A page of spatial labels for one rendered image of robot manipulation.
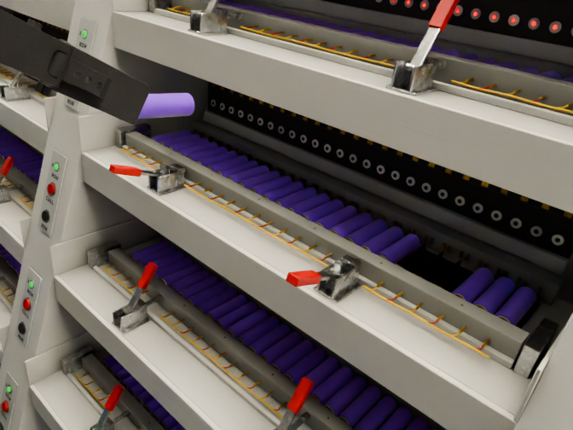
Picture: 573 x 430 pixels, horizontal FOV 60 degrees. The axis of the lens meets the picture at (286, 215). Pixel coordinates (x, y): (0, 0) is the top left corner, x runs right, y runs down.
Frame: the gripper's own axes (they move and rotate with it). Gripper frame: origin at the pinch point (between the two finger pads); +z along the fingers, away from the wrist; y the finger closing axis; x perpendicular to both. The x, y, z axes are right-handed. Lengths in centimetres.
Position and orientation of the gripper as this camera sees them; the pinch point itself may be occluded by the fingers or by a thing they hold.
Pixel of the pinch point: (90, 81)
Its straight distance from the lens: 37.5
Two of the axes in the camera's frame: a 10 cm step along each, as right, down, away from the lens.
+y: -7.4, -3.9, 5.6
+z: 5.3, 1.9, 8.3
